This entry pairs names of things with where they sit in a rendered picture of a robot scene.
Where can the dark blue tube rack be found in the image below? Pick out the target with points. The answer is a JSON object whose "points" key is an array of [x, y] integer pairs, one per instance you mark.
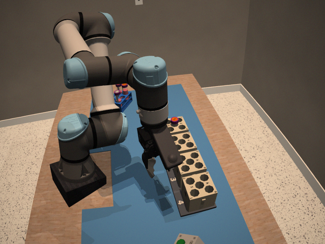
{"points": [[124, 101]]}

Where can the clear graduated tube with yellow liquid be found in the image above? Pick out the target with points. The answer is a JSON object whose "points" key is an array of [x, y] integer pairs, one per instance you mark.
{"points": [[174, 121]]}

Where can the blue bench mat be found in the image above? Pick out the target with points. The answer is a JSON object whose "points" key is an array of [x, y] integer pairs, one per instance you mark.
{"points": [[144, 209]]}

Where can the tan bucket adapter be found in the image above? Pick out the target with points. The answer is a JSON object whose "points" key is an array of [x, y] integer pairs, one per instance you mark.
{"points": [[192, 164], [181, 128], [199, 191], [184, 142]]}

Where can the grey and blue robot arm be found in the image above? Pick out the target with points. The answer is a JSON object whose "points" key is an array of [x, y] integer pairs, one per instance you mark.
{"points": [[84, 39]]}

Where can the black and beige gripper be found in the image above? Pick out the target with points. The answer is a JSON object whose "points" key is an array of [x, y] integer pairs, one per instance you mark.
{"points": [[147, 143]]}

